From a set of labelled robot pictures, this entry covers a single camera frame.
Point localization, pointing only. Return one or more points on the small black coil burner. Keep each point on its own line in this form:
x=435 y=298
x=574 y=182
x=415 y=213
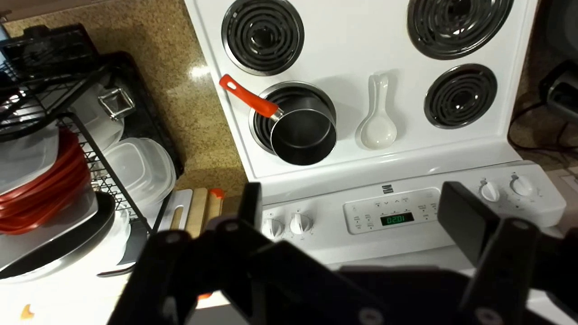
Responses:
x=283 y=36
x=445 y=96

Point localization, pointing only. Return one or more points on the white plate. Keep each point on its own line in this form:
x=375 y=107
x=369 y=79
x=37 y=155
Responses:
x=25 y=163

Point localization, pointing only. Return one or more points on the glass container with metal clip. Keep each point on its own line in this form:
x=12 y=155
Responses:
x=84 y=119

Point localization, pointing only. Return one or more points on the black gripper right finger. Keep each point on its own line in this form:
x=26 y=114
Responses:
x=500 y=271

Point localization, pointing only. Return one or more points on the white electric stove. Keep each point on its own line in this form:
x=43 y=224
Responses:
x=350 y=47

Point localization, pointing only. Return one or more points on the white cutting board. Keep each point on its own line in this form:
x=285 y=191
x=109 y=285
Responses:
x=187 y=199

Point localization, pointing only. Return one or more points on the large black coil burner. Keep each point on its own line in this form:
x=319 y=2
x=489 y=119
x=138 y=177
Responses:
x=301 y=96
x=435 y=29

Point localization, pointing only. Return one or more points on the orange thin cutting board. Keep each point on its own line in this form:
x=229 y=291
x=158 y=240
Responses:
x=216 y=193

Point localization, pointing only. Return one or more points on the wooden cutting board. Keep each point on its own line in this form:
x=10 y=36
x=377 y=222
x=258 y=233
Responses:
x=198 y=209

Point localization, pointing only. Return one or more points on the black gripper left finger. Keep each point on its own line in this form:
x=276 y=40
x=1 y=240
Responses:
x=182 y=276

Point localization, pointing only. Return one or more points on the black utensil caddy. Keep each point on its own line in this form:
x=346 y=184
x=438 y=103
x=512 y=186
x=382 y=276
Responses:
x=48 y=51

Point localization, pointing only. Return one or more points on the white spoon on stove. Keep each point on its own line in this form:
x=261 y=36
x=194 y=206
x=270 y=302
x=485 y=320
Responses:
x=380 y=128

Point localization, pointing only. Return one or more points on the clear plastic food container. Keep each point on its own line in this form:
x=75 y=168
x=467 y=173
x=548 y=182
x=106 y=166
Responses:
x=142 y=173

